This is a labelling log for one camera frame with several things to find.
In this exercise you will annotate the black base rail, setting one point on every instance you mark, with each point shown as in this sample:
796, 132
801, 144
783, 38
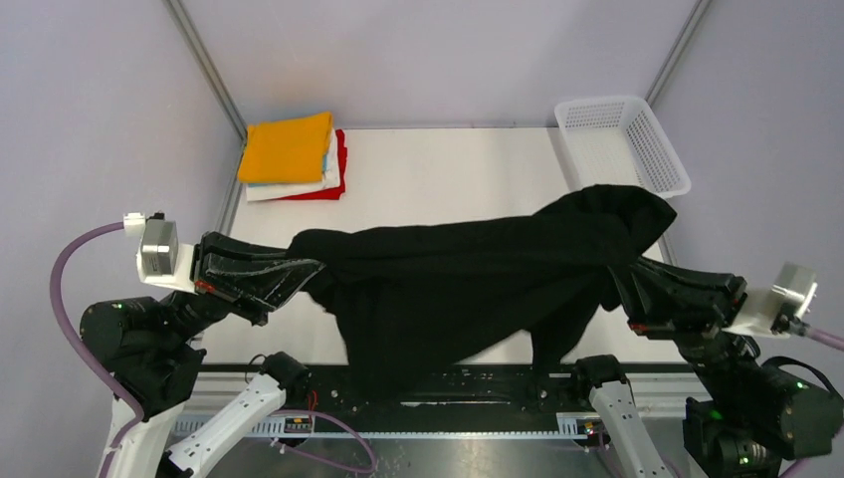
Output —
484, 401

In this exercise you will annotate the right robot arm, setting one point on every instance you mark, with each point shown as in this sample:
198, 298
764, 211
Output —
760, 419

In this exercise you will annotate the white plastic basket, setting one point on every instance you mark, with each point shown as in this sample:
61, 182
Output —
617, 140

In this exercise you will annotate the right aluminium frame post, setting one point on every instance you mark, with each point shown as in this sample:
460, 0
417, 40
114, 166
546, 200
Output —
677, 50

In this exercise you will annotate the left aluminium frame post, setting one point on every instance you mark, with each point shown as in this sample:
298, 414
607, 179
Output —
193, 40

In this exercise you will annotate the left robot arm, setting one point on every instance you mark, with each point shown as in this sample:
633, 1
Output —
144, 344

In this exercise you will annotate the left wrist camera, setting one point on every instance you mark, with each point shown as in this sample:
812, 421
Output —
161, 259

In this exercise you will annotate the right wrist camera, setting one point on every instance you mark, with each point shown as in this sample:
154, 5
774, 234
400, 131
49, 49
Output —
778, 311

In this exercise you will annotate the black t shirt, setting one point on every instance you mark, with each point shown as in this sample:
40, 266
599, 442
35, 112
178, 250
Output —
412, 300

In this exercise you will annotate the aluminium frame post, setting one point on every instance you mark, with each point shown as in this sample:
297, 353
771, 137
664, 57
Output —
677, 50
193, 40

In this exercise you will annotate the folded red t shirt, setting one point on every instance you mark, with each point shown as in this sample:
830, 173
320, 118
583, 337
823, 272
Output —
333, 186

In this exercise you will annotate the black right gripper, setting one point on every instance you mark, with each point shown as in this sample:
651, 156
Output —
665, 298

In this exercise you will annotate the folded orange t shirt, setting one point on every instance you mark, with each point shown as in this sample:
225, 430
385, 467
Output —
286, 151

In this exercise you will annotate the right controller box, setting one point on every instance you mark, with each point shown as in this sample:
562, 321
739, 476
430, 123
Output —
589, 426

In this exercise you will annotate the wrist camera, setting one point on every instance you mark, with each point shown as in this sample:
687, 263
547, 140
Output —
778, 311
161, 259

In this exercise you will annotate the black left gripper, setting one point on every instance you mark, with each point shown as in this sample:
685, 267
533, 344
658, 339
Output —
252, 276

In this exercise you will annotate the folded white t shirt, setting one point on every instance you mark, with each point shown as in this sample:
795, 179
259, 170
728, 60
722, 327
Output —
266, 192

